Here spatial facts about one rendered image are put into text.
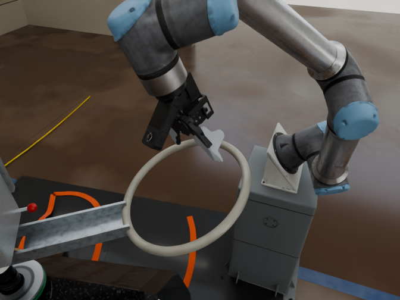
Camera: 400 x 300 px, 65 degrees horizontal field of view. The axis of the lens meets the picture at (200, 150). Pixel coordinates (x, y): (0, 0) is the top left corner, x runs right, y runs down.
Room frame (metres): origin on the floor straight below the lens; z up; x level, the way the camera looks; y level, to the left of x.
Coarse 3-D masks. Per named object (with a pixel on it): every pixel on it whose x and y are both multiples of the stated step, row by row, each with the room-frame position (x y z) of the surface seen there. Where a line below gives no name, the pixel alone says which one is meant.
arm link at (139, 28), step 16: (128, 0) 0.59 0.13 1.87; (144, 0) 0.55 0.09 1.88; (112, 16) 0.55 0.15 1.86; (128, 16) 0.52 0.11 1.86; (144, 16) 0.53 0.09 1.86; (112, 32) 0.54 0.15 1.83; (128, 32) 0.53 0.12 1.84; (144, 32) 0.53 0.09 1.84; (160, 32) 0.52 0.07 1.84; (128, 48) 0.53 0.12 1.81; (144, 48) 0.53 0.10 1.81; (160, 48) 0.53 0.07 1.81; (144, 64) 0.53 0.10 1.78; (160, 64) 0.54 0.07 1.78
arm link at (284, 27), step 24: (240, 0) 0.68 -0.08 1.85; (264, 0) 0.71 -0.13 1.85; (264, 24) 0.72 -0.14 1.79; (288, 24) 0.74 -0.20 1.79; (288, 48) 0.77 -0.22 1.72; (312, 48) 0.78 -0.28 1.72; (336, 48) 0.85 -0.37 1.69; (312, 72) 0.85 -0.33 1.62; (336, 72) 0.81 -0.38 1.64; (360, 72) 0.83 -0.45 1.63
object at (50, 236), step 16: (96, 208) 0.75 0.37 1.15; (112, 208) 0.76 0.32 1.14; (32, 224) 0.68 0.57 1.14; (48, 224) 0.70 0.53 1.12; (64, 224) 0.71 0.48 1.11; (80, 224) 0.71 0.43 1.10; (96, 224) 0.71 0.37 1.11; (112, 224) 0.71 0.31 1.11; (128, 224) 0.67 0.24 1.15; (32, 240) 0.65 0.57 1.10; (48, 240) 0.65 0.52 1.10; (64, 240) 0.61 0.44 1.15; (80, 240) 0.62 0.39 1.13; (96, 240) 0.64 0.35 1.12; (16, 256) 0.57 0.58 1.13; (32, 256) 0.58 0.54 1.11
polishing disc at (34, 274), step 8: (16, 264) 0.68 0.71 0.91; (24, 264) 0.68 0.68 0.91; (32, 264) 0.68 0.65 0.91; (24, 272) 0.64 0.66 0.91; (32, 272) 0.64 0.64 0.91; (40, 272) 0.64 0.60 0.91; (32, 280) 0.61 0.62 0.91; (40, 280) 0.61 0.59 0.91; (24, 288) 0.58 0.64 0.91; (32, 288) 0.58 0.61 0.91; (40, 288) 0.59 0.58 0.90; (0, 296) 0.55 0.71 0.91; (8, 296) 0.55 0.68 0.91; (16, 296) 0.55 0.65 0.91; (24, 296) 0.55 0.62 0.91; (32, 296) 0.55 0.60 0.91
